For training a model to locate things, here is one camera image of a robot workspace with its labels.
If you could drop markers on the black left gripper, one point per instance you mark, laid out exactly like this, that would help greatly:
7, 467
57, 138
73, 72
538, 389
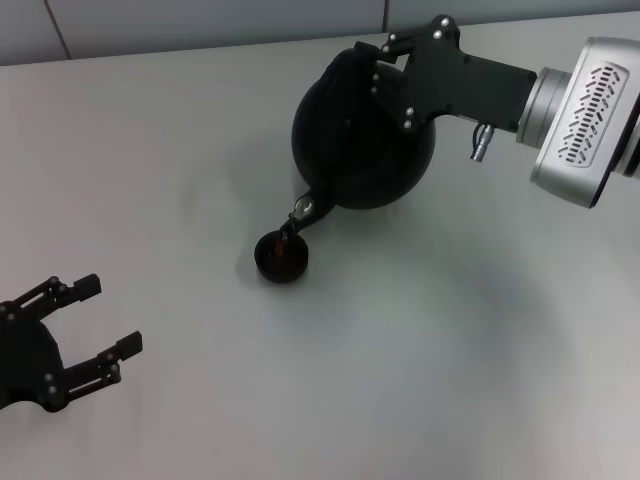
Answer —
30, 355

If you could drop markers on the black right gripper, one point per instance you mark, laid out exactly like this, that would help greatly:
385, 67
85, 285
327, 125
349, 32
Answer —
465, 85

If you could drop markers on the black cast iron teapot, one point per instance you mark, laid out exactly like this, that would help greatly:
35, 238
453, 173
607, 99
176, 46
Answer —
360, 165

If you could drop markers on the small black teacup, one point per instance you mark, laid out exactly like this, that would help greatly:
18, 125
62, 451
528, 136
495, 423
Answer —
290, 270

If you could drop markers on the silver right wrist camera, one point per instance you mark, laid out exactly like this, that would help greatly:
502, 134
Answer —
590, 120

